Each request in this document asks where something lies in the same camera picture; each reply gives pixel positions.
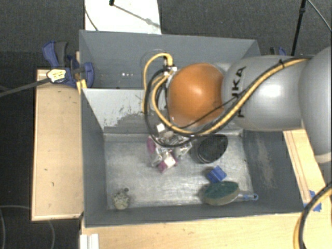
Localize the black round tin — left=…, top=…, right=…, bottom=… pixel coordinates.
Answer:
left=190, top=133, right=229, bottom=164

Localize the grey metal bin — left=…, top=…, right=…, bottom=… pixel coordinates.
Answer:
left=78, top=29, right=305, bottom=228

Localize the small blue block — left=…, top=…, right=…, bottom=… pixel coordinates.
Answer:
left=206, top=165, right=227, bottom=184

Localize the green oval sponge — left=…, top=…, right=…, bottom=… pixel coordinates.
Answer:
left=202, top=181, right=240, bottom=206

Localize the grey speckled lump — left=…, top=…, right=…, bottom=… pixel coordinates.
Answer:
left=112, top=187, right=131, bottom=211

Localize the pale wood board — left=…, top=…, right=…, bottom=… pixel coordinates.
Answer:
left=31, top=68, right=85, bottom=222

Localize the clear handle with blue ring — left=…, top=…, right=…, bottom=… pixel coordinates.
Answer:
left=237, top=192, right=259, bottom=202

